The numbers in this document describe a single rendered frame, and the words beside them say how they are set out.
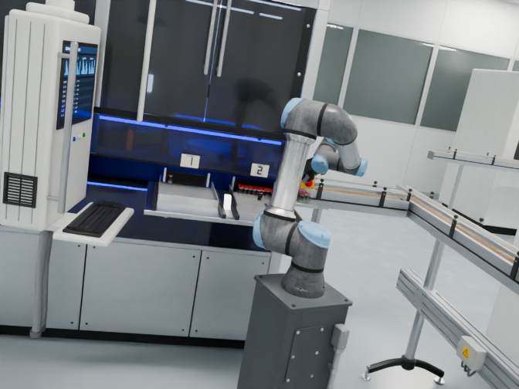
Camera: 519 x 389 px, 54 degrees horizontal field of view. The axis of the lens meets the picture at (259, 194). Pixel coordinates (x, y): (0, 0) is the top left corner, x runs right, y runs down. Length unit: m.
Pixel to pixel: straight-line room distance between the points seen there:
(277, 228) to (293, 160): 0.24
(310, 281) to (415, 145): 6.32
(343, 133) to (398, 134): 6.07
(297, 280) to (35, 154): 1.00
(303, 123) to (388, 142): 6.05
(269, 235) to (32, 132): 0.88
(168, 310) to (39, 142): 1.19
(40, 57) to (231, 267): 1.36
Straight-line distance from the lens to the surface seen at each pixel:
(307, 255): 1.72
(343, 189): 2.88
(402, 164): 7.94
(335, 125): 1.74
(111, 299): 2.71
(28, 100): 1.93
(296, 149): 1.76
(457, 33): 8.08
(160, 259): 2.61
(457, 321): 2.57
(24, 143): 1.95
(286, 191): 1.76
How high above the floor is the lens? 1.51
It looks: 14 degrees down
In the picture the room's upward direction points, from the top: 10 degrees clockwise
